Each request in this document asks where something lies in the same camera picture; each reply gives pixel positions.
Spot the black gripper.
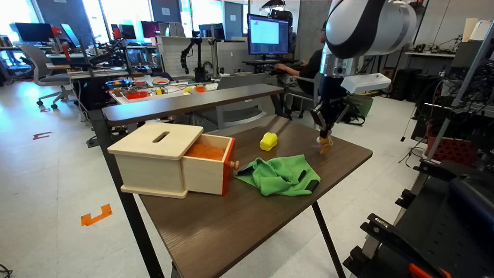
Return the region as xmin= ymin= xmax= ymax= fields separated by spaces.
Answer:
xmin=310 ymin=76 xmax=347 ymax=139

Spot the orange bear plush toy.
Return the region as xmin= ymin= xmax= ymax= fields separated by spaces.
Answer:
xmin=318 ymin=136 xmax=333 ymax=154

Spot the wooden box with orange drawer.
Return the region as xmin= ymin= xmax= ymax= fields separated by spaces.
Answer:
xmin=108 ymin=122 xmax=239 ymax=199

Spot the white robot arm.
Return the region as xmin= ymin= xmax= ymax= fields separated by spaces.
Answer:
xmin=310 ymin=0 xmax=416 ymax=145

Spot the yellow plush toy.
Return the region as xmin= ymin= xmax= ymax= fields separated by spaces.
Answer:
xmin=259 ymin=133 xmax=278 ymax=151

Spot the seated person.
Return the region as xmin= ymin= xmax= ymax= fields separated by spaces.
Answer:
xmin=273 ymin=49 xmax=322 ymax=96

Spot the computer monitor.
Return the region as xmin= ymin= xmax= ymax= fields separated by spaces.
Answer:
xmin=247 ymin=14 xmax=290 ymax=56

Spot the green cloth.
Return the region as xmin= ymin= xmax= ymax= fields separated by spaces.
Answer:
xmin=236 ymin=154 xmax=321 ymax=198

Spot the grey long bench table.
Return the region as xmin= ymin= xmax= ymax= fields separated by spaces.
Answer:
xmin=102 ymin=83 xmax=282 ymax=124

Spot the brown wooden table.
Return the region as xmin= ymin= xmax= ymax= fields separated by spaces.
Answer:
xmin=118 ymin=122 xmax=372 ymax=278

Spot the orange tape marker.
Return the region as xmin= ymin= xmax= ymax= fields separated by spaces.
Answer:
xmin=80 ymin=204 xmax=112 ymax=225

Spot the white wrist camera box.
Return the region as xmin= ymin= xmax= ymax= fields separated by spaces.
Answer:
xmin=341 ymin=73 xmax=390 ymax=94

